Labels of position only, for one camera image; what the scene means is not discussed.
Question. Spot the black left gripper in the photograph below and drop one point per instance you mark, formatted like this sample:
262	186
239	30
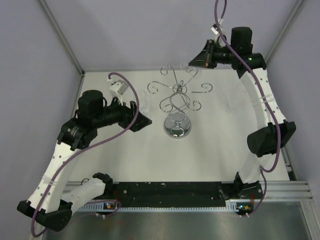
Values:
128	114

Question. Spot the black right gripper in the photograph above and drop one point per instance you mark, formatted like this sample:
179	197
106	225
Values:
204	59

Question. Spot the round clear wine glass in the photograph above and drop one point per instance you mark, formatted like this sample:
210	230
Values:
143	101

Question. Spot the ribbed clear flute glass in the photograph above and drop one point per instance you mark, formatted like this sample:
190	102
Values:
235	95

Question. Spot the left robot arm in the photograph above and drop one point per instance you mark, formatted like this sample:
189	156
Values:
48	205

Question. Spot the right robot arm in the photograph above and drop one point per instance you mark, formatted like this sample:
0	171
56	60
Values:
273	129

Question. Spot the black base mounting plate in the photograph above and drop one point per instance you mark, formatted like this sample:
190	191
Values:
180	194

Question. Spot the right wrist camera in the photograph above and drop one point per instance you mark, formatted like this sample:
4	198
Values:
214	29

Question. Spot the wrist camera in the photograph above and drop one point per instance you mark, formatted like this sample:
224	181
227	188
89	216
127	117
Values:
117	89
214	29

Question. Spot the chrome wire glass rack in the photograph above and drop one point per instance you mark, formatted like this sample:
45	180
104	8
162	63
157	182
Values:
177	125

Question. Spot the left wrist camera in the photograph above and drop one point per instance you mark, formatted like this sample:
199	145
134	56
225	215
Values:
117	89

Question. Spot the aluminium frame rail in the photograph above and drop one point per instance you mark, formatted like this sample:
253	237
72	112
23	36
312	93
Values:
283	191

